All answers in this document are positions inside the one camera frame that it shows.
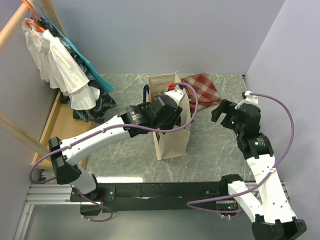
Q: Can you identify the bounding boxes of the white pleated garment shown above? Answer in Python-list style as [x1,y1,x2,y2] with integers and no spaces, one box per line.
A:
[21,18,100,110]

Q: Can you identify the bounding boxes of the cream canvas tote bag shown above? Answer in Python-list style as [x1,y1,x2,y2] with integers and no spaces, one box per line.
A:
[146,72,191,160]

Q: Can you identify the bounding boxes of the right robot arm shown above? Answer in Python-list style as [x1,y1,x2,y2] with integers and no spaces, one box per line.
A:
[211,99,307,240]

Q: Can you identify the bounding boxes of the black base beam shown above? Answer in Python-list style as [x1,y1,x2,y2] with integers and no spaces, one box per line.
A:
[69,181,241,212]

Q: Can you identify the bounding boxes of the red plaid folded cloth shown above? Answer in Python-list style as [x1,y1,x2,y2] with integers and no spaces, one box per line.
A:
[180,73,222,111]

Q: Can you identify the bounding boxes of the aluminium frame rail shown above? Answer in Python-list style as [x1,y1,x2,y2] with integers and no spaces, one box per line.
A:
[13,183,76,240]

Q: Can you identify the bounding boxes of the orange hanger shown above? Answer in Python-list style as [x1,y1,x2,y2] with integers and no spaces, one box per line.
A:
[21,0,45,33]

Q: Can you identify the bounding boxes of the teal garment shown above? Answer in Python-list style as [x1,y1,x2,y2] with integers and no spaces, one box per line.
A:
[41,19,115,93]

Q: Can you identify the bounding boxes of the dark floral garment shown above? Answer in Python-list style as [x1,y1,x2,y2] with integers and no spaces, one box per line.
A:
[37,18,117,124]

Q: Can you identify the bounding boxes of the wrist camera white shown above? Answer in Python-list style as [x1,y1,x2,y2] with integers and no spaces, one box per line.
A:
[234,90,259,110]
[164,83,186,106]

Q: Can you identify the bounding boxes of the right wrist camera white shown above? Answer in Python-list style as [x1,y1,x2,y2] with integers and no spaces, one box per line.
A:
[234,90,259,110]

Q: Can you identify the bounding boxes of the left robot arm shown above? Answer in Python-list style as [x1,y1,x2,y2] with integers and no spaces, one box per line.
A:
[48,95,183,201]

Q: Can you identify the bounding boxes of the wooden clothes rack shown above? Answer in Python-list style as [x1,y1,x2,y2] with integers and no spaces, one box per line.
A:
[0,0,94,166]

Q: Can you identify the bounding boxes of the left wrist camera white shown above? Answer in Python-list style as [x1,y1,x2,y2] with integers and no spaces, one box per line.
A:
[164,83,186,106]

